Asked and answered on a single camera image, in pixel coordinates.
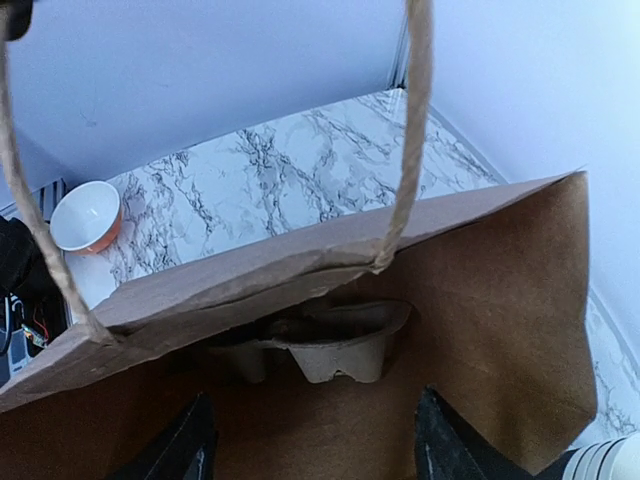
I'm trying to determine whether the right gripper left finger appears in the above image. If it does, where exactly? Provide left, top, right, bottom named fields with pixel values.
left=107, top=393, right=218, bottom=480

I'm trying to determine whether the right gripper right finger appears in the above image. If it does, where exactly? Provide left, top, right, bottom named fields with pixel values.
left=414, top=387, right=533, bottom=480

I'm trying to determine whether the cardboard cup carrier tray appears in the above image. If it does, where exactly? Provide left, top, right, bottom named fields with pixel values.
left=207, top=300, right=413, bottom=384

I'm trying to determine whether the brown paper bag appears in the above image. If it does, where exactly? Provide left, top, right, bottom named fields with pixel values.
left=1, top=1, right=597, bottom=479

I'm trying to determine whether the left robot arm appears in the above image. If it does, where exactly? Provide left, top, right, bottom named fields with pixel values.
left=1, top=218, right=69, bottom=384

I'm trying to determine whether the stack of paper cups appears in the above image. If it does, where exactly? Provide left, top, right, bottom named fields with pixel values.
left=537, top=432, right=640, bottom=480

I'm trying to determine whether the orange white bowl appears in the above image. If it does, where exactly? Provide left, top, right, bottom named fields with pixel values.
left=50, top=181, right=123, bottom=255

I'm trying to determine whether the left aluminium frame post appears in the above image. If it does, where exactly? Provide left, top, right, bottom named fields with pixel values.
left=387, top=14, right=410, bottom=90

